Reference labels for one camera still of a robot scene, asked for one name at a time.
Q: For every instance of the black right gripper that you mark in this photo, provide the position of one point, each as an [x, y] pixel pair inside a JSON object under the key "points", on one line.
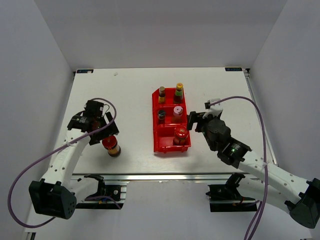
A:
{"points": [[194, 117]]}

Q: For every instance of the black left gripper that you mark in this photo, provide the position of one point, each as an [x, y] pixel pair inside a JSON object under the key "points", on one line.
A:
{"points": [[110, 130]]}

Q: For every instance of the pink-lidded spice jar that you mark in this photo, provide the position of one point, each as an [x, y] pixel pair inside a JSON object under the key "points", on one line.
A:
{"points": [[177, 114]]}

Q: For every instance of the red-lidded brown sauce jar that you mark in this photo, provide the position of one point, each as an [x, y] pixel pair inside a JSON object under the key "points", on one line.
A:
{"points": [[180, 135]]}

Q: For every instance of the green-label red sauce bottle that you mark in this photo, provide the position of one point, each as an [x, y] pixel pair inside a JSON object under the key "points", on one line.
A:
{"points": [[178, 94]]}

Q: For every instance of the small dark pepper shaker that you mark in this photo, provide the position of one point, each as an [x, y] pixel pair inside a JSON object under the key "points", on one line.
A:
{"points": [[161, 116]]}

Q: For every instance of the yellow-label brown sauce bottle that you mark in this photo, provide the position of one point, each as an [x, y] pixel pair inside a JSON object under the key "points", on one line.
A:
{"points": [[161, 95]]}

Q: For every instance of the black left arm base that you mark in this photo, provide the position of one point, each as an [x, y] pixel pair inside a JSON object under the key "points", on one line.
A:
{"points": [[105, 195]]}

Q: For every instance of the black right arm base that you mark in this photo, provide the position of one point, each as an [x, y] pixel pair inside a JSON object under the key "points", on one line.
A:
{"points": [[224, 199]]}

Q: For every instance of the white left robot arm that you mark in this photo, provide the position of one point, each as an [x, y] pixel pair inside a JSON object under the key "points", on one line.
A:
{"points": [[54, 194]]}

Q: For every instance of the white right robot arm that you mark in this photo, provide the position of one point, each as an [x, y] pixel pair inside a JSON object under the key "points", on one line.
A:
{"points": [[301, 197]]}

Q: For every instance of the red plastic divided bin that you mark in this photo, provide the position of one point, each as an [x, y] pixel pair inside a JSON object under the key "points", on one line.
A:
{"points": [[163, 134]]}

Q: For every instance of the blue corner label left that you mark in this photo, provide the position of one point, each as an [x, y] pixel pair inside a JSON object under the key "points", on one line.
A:
{"points": [[84, 71]]}

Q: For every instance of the blue corner label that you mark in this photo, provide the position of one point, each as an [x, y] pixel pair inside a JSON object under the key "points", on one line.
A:
{"points": [[233, 69], [84, 71]]}

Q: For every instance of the blue corner label right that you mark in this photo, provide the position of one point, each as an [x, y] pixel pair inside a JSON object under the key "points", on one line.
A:
{"points": [[233, 69]]}

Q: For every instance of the aluminium front rail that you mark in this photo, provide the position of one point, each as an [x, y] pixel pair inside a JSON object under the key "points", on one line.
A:
{"points": [[165, 177]]}

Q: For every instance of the aluminium rail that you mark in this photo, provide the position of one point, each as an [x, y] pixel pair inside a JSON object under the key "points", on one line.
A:
{"points": [[272, 158], [165, 177]]}

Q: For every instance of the aluminium right side rail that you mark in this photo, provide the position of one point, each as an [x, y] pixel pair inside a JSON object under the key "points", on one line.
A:
{"points": [[272, 158]]}

